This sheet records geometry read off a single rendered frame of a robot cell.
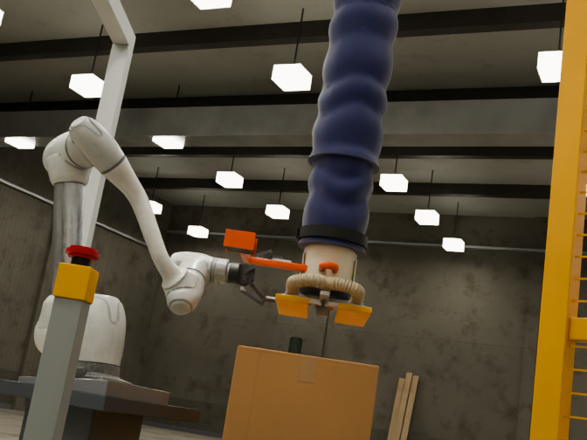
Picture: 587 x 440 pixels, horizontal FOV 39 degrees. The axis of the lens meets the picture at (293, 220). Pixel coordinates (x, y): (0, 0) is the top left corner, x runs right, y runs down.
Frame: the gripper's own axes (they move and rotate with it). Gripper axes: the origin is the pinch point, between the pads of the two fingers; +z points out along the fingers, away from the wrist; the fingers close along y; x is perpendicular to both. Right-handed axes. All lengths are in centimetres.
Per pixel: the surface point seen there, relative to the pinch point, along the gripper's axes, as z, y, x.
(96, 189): -145, -82, -243
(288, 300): 3.8, 12.8, 42.9
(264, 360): 0, 32, 54
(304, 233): 5.1, -10.6, 32.6
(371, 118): 21, -51, 35
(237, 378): -7, 38, 54
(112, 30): -151, -187, -222
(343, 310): 20.4, 13.0, 42.1
